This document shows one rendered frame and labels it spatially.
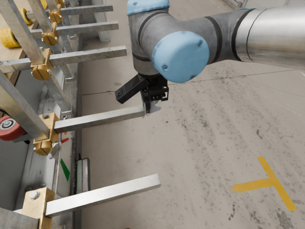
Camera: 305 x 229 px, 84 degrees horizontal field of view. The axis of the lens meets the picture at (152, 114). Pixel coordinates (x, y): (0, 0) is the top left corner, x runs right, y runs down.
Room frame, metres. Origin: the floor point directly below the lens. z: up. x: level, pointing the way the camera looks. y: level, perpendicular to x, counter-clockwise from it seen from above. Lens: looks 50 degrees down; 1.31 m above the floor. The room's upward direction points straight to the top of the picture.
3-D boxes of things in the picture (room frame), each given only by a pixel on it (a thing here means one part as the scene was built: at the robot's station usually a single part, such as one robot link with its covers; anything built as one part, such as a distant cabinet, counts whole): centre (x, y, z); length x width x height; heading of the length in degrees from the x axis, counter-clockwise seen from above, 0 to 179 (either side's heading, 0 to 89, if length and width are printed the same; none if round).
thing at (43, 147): (0.30, 0.35, 0.85); 0.13 x 0.06 x 0.05; 15
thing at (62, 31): (0.82, 0.41, 0.95); 0.50 x 0.04 x 0.04; 105
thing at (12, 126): (0.30, 0.43, 0.85); 0.08 x 0.08 x 0.11
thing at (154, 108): (0.40, 0.00, 0.86); 0.06 x 0.03 x 0.09; 104
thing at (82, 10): (1.06, 0.48, 0.95); 0.50 x 0.04 x 0.04; 105
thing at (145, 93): (0.41, 0.00, 0.97); 0.09 x 0.08 x 0.12; 104
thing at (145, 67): (0.41, 0.01, 1.05); 0.10 x 0.09 x 0.05; 14
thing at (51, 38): (0.79, 0.47, 0.95); 0.13 x 0.06 x 0.05; 15
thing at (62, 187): (0.26, 0.31, 0.75); 0.26 x 0.01 x 0.10; 15
